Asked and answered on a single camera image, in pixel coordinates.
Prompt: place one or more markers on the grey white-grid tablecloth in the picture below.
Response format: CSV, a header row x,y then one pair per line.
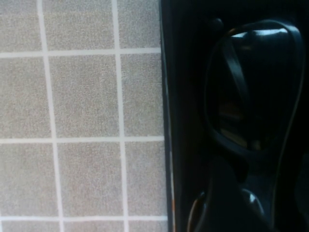
x,y
82,96

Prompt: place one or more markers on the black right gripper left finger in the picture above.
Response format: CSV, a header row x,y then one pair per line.
x,y
223,193

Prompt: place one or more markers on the black framed sunglasses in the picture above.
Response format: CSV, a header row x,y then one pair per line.
x,y
233,65

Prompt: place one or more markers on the black folding glasses case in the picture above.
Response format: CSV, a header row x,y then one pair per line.
x,y
186,96

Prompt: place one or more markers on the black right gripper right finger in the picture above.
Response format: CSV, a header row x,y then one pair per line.
x,y
304,186

